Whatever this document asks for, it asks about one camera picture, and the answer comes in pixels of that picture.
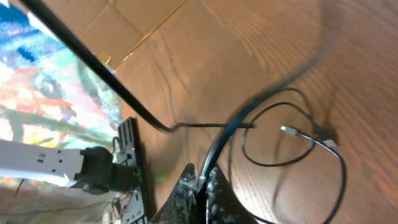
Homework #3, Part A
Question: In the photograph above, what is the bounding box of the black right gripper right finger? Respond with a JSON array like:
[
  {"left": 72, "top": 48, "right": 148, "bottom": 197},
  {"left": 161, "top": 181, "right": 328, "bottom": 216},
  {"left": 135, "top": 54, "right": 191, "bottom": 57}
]
[{"left": 206, "top": 164, "right": 257, "bottom": 224}]

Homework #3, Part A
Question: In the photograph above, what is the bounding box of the brown cardboard box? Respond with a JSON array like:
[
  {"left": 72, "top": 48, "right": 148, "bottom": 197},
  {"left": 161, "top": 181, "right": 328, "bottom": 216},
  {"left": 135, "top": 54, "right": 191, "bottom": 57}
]
[{"left": 44, "top": 0, "right": 185, "bottom": 69}]

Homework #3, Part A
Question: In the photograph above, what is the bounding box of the black USB cable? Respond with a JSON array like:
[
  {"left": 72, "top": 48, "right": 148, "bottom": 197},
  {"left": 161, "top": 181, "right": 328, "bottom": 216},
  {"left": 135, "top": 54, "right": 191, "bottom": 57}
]
[
  {"left": 18, "top": 0, "right": 315, "bottom": 224},
  {"left": 228, "top": 88, "right": 348, "bottom": 224}
]

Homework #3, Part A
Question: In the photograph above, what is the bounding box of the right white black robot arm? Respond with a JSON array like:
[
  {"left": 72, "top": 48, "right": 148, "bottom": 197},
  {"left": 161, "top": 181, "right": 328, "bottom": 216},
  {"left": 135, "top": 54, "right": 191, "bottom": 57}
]
[{"left": 1, "top": 140, "right": 255, "bottom": 223}]

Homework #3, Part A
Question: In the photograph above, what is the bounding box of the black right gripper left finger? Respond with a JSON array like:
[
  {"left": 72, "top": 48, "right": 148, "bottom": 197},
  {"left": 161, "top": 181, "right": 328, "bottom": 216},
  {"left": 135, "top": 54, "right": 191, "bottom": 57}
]
[{"left": 149, "top": 163, "right": 198, "bottom": 224}]

